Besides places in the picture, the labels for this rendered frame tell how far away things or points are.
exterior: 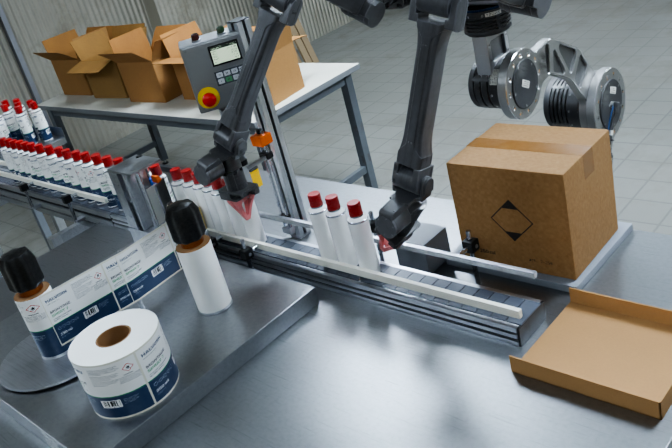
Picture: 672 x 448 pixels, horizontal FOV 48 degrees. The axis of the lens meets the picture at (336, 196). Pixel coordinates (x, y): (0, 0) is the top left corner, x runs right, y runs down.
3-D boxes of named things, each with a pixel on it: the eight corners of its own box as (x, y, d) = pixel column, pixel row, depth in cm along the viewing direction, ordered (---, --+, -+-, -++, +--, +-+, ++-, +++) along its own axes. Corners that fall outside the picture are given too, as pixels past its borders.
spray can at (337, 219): (336, 268, 197) (316, 199, 189) (348, 258, 200) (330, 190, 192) (350, 272, 193) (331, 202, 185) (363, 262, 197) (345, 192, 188)
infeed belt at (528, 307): (115, 222, 272) (111, 212, 271) (134, 211, 277) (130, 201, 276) (523, 340, 160) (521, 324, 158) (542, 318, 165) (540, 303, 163)
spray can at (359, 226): (357, 276, 191) (338, 205, 183) (370, 266, 194) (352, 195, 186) (372, 280, 187) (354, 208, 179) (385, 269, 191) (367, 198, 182)
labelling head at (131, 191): (134, 243, 241) (105, 171, 230) (167, 223, 249) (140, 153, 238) (159, 251, 231) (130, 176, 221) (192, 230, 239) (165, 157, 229)
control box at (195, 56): (199, 105, 216) (177, 41, 209) (256, 88, 218) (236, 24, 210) (201, 115, 207) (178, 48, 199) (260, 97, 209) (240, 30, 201)
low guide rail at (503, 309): (207, 235, 231) (205, 229, 230) (210, 233, 231) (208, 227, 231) (520, 319, 157) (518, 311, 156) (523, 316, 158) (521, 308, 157)
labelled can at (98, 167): (117, 201, 279) (97, 150, 271) (125, 203, 276) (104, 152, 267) (105, 207, 276) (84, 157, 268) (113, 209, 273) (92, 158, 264)
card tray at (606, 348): (511, 371, 153) (508, 356, 152) (571, 302, 169) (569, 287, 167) (661, 420, 133) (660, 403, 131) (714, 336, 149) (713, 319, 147)
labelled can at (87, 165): (94, 205, 281) (73, 155, 273) (106, 198, 285) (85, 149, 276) (102, 206, 278) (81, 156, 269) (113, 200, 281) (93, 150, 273)
